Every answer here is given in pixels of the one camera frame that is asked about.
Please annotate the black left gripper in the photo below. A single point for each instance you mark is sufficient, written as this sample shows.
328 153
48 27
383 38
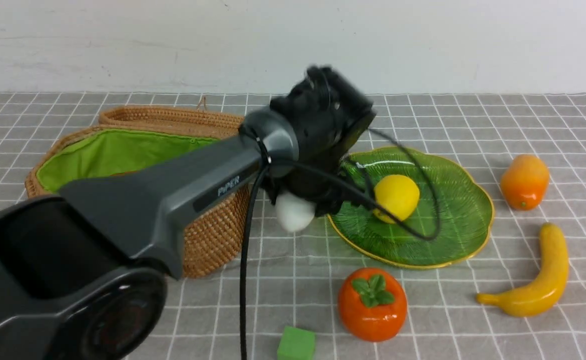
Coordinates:
327 115

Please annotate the woven rattan basket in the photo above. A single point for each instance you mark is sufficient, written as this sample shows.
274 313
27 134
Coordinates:
209 243

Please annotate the yellow toy lemon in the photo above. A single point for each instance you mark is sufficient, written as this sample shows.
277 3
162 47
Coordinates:
398 194

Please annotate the green glass leaf plate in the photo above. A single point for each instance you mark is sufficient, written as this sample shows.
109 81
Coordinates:
449 199

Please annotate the woven basket lid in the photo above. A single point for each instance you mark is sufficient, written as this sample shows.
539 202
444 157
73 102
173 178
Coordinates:
172 120

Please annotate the orange toy mango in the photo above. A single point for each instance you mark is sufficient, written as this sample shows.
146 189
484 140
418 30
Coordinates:
524 184

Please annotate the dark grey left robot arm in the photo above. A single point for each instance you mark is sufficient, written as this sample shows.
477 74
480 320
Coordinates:
82 271

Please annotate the orange toy persimmon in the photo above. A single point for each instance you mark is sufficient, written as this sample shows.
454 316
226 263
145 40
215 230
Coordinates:
372 305

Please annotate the green foam cube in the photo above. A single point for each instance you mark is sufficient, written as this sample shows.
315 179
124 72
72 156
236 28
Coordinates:
296 344

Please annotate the grey checked tablecloth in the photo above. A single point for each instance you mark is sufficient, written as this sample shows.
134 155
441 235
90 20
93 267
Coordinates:
294 278

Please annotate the white toy radish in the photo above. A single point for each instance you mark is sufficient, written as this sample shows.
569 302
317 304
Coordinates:
293 213

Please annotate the yellow toy banana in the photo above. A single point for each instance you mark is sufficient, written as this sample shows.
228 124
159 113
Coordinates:
541 294

